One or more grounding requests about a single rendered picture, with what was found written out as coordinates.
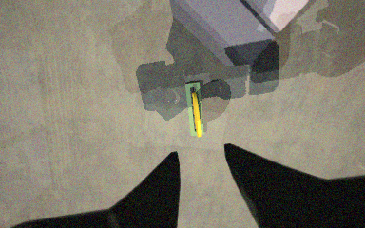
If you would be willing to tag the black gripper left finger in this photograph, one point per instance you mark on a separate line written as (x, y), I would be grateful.
(153, 203)

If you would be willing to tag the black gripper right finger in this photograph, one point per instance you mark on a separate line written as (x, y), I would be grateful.
(281, 197)

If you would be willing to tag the light green rectangular frame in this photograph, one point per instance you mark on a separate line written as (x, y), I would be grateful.
(189, 104)

